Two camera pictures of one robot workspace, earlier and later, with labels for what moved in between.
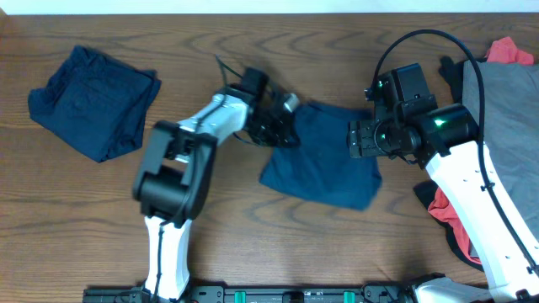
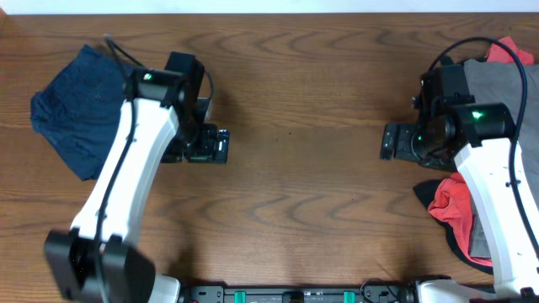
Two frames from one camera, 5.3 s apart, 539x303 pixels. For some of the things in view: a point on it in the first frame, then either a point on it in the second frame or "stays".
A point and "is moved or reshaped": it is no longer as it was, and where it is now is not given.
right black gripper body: x=374 y=140 → x=404 y=147
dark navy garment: x=95 y=104 is moved or reshaped
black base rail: x=280 y=294 stays
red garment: x=504 y=50 stays
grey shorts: x=510 y=101 stays
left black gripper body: x=266 y=130 → x=197 y=146
